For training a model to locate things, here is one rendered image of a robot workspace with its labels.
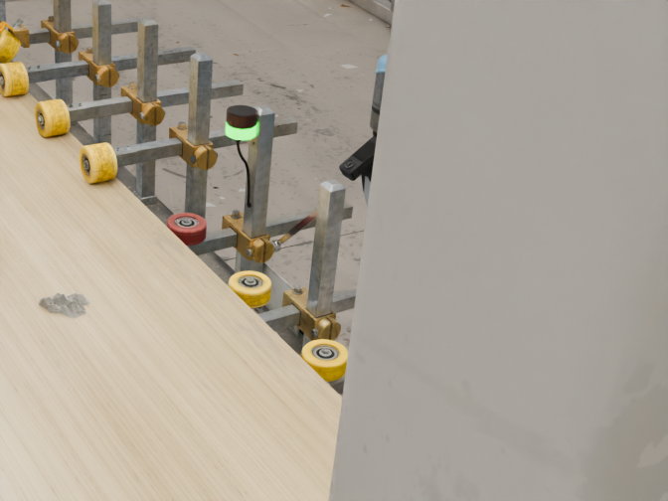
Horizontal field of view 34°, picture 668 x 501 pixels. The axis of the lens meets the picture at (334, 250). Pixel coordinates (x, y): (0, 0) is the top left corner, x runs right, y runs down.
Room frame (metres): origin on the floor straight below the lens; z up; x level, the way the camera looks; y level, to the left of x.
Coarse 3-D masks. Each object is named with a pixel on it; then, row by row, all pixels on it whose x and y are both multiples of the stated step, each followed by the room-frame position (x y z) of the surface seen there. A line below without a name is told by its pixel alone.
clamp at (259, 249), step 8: (224, 216) 2.03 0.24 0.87; (224, 224) 2.02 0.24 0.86; (232, 224) 2.00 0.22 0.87; (240, 224) 2.01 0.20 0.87; (240, 232) 1.97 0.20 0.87; (240, 240) 1.97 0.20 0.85; (248, 240) 1.95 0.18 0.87; (256, 240) 1.95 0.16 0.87; (264, 240) 1.95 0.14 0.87; (240, 248) 1.97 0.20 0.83; (248, 248) 1.95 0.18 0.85; (256, 248) 1.93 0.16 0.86; (264, 248) 1.94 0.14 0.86; (272, 248) 1.95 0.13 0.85; (248, 256) 1.94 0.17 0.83; (256, 256) 1.93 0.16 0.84; (264, 256) 1.94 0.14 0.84
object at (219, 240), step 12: (348, 204) 2.17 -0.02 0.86; (288, 216) 2.08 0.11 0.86; (300, 216) 2.09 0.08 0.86; (348, 216) 2.16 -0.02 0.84; (228, 228) 2.00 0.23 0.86; (276, 228) 2.04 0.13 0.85; (288, 228) 2.06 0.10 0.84; (216, 240) 1.95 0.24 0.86; (228, 240) 1.97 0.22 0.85; (204, 252) 1.93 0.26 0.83
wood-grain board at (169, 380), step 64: (0, 128) 2.27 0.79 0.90; (0, 192) 1.97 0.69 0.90; (64, 192) 2.00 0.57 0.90; (128, 192) 2.03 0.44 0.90; (0, 256) 1.72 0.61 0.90; (64, 256) 1.75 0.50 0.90; (128, 256) 1.77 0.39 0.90; (192, 256) 1.80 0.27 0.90; (0, 320) 1.52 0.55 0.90; (64, 320) 1.54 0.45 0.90; (128, 320) 1.56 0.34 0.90; (192, 320) 1.59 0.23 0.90; (256, 320) 1.61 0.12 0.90; (0, 384) 1.35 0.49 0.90; (64, 384) 1.37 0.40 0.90; (128, 384) 1.39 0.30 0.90; (192, 384) 1.41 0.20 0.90; (256, 384) 1.43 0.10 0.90; (320, 384) 1.45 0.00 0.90; (0, 448) 1.20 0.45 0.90; (64, 448) 1.22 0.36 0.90; (128, 448) 1.24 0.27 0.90; (192, 448) 1.25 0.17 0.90; (256, 448) 1.27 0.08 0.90; (320, 448) 1.29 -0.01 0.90
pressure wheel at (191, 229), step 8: (176, 216) 1.94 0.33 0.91; (184, 216) 1.95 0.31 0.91; (192, 216) 1.95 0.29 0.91; (200, 216) 1.95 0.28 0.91; (168, 224) 1.91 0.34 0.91; (176, 224) 1.91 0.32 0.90; (184, 224) 1.91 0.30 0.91; (192, 224) 1.92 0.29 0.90; (200, 224) 1.92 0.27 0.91; (176, 232) 1.89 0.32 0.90; (184, 232) 1.88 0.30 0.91; (192, 232) 1.89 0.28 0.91; (200, 232) 1.90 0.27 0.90; (184, 240) 1.88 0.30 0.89; (192, 240) 1.89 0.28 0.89; (200, 240) 1.90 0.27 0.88
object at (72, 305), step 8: (48, 296) 1.59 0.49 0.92; (56, 296) 1.59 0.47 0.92; (64, 296) 1.59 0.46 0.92; (72, 296) 1.60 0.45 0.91; (80, 296) 1.60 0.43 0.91; (40, 304) 1.58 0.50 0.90; (48, 304) 1.57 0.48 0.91; (56, 304) 1.57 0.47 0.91; (64, 304) 1.58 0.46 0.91; (72, 304) 1.57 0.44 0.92; (80, 304) 1.59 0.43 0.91; (64, 312) 1.56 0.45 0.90; (72, 312) 1.56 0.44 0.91; (80, 312) 1.56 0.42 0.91
